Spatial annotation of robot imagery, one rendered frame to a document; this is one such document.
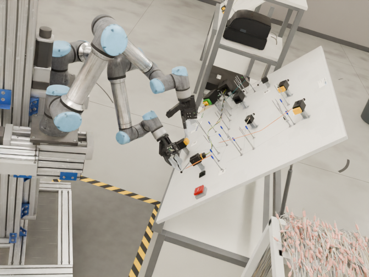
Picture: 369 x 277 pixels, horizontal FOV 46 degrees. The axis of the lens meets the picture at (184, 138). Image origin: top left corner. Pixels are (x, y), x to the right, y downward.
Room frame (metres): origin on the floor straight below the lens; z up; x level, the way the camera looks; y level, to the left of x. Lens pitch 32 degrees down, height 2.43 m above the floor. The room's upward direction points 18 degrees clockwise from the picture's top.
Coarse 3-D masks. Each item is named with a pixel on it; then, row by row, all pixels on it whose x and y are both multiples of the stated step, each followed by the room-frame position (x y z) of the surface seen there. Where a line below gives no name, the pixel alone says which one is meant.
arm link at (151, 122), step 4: (148, 112) 2.03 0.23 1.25; (152, 112) 2.04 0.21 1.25; (144, 116) 2.02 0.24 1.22; (148, 116) 2.02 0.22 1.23; (152, 116) 2.02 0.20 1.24; (156, 116) 2.04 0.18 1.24; (144, 120) 2.02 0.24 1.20; (148, 120) 2.01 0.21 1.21; (152, 120) 2.01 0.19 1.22; (156, 120) 2.02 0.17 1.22; (144, 124) 2.02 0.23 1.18; (148, 124) 2.00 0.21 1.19; (152, 124) 2.00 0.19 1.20; (156, 124) 2.00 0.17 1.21; (160, 124) 2.02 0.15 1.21; (144, 128) 2.01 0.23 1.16; (148, 128) 2.01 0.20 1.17; (152, 128) 1.99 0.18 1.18; (156, 128) 1.99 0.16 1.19; (152, 132) 1.99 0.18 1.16
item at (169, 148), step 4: (164, 136) 1.97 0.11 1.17; (168, 136) 1.99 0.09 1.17; (156, 140) 1.98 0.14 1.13; (160, 140) 1.99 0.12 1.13; (164, 140) 1.96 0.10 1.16; (168, 140) 1.96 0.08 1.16; (164, 144) 1.97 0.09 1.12; (168, 144) 1.97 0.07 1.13; (172, 144) 1.97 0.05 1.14; (164, 148) 1.94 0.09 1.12; (168, 148) 1.95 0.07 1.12; (172, 148) 1.96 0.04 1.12; (176, 148) 1.95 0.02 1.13; (164, 152) 1.96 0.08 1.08; (168, 152) 1.94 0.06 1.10; (172, 152) 1.94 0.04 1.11; (176, 152) 1.94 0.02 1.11; (168, 156) 1.95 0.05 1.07
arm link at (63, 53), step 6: (54, 42) 2.22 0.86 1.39; (60, 42) 2.23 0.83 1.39; (66, 42) 2.25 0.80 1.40; (54, 48) 2.16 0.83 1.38; (60, 48) 2.17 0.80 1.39; (66, 48) 2.19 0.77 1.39; (72, 48) 2.25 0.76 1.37; (54, 54) 2.15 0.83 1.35; (60, 54) 2.16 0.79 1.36; (66, 54) 2.18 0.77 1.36; (72, 54) 2.23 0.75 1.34; (54, 60) 2.15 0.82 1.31; (60, 60) 2.16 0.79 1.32; (66, 60) 2.19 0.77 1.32; (72, 60) 2.23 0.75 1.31; (54, 66) 2.15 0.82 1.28; (60, 66) 2.16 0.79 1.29; (66, 66) 2.20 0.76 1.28
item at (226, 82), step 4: (224, 80) 2.75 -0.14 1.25; (228, 80) 2.74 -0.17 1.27; (220, 84) 2.71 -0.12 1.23; (224, 84) 2.67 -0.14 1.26; (228, 84) 2.70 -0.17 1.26; (220, 88) 2.67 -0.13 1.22; (224, 88) 2.71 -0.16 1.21; (228, 88) 2.66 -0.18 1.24; (224, 92) 2.67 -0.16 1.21; (228, 92) 2.72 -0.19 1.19; (232, 96) 2.72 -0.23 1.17; (232, 100) 2.70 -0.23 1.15
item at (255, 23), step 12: (240, 12) 3.09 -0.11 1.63; (252, 12) 3.12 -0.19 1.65; (228, 24) 3.01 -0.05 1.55; (240, 24) 2.95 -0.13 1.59; (252, 24) 2.95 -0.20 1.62; (264, 24) 2.96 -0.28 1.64; (228, 36) 2.94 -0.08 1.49; (240, 36) 2.94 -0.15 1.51; (252, 36) 2.95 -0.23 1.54; (264, 36) 2.95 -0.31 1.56
